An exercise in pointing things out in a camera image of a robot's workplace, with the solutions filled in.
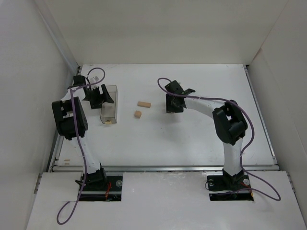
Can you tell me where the wood cube block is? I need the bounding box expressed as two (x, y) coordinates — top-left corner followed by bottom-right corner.
(134, 111), (142, 119)

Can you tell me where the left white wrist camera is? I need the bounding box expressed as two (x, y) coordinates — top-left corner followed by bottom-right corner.
(89, 76), (103, 88)

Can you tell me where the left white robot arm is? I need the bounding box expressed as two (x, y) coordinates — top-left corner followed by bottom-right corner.
(51, 75), (114, 189)

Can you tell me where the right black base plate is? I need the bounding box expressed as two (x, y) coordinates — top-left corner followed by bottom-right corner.
(205, 174), (254, 201)

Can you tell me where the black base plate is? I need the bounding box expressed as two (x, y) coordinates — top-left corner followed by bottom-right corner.
(79, 175), (123, 202)
(205, 174), (254, 201)

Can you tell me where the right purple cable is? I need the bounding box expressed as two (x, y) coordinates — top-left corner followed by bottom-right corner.
(157, 77), (282, 201)

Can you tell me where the clear plastic box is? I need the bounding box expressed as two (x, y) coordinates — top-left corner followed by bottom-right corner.
(100, 85), (118, 124)

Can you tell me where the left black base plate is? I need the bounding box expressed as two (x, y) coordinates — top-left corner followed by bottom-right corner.
(79, 175), (123, 202)

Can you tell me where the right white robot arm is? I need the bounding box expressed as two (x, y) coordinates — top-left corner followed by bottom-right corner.
(165, 80), (248, 190)

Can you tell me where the purple cable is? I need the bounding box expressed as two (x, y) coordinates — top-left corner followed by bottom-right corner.
(157, 77), (282, 201)
(56, 68), (106, 226)

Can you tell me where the white front cover board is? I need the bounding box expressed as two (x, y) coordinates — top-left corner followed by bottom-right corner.
(27, 171), (306, 230)

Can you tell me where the long rectangular wood block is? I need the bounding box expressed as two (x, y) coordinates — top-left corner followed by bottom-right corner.
(137, 101), (151, 108)

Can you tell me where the aluminium front rail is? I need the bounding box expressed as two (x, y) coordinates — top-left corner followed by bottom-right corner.
(50, 164), (280, 172)

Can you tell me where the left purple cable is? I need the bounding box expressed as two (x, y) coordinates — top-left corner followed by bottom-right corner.
(56, 68), (106, 226)

